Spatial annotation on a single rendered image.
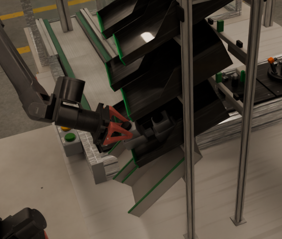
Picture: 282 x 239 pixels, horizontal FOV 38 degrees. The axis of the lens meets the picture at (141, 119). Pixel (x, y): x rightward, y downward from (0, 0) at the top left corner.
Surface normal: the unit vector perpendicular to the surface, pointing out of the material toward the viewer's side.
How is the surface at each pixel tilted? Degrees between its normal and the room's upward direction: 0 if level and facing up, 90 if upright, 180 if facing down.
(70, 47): 0
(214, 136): 90
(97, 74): 0
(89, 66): 0
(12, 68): 44
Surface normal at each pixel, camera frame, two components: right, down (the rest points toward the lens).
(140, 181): -0.76, -0.43
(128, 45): -0.50, -0.63
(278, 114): 0.35, 0.55
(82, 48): -0.09, -0.78
